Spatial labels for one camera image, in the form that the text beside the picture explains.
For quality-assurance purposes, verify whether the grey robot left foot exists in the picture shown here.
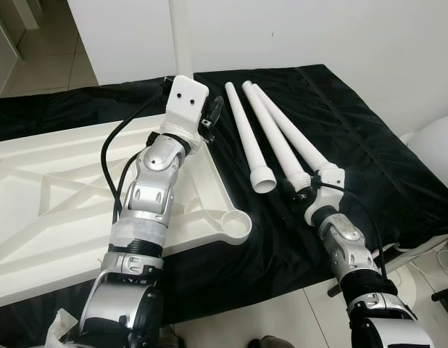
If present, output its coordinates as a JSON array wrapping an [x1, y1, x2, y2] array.
[[155, 325, 180, 348]]

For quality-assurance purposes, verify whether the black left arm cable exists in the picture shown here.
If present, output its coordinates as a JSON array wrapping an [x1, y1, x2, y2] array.
[[99, 76, 174, 225]]

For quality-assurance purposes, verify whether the white plastic table leg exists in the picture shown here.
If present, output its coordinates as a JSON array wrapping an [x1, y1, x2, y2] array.
[[241, 80, 315, 195], [252, 83, 333, 175], [168, 0, 196, 82], [224, 81, 278, 195]]

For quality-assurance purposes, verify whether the white round fan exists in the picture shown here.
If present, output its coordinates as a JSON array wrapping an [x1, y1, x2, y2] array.
[[376, 112, 448, 309]]

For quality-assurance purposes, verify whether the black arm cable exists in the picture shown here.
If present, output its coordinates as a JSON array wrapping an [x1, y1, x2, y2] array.
[[99, 76, 174, 225], [315, 181, 390, 283]]

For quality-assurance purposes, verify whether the white power cable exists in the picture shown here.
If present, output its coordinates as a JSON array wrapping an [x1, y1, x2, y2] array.
[[420, 250, 448, 276]]

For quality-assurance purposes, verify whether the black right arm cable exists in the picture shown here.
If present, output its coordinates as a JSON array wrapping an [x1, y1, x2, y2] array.
[[315, 181, 390, 283]]

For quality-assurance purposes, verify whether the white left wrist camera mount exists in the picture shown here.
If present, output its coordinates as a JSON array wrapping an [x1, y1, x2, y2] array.
[[165, 74, 212, 138]]

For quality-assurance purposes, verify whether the grey robot right foot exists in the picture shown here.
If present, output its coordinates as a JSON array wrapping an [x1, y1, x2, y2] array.
[[249, 335, 296, 348]]

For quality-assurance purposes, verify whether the white plastic table top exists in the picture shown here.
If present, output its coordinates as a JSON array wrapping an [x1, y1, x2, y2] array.
[[0, 109, 254, 311]]

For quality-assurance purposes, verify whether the black fabric table cover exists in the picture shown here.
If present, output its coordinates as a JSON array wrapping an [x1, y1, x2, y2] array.
[[0, 64, 448, 327]]

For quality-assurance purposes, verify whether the grey robot foot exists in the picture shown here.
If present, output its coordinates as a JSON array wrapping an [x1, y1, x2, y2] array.
[[155, 325, 180, 348], [249, 335, 296, 348]]

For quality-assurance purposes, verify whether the black metal table leg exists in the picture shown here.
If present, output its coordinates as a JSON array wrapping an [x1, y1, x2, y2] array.
[[325, 283, 348, 298]]

